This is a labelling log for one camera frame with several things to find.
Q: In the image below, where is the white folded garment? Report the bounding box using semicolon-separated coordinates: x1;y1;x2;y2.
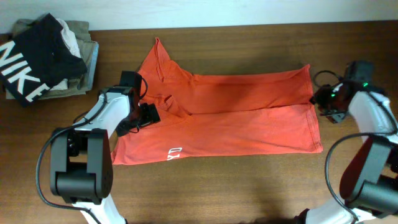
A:
50;18;81;91

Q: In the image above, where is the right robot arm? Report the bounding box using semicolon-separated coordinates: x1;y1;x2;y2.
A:
293;60;397;224

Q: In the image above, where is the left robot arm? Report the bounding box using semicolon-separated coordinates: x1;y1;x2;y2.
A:
44;85;160;223

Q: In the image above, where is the red t-shirt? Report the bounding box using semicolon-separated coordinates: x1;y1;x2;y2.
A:
111;39;323;165

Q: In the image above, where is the olive folded garment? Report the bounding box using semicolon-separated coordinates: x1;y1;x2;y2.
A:
3;17;93;100

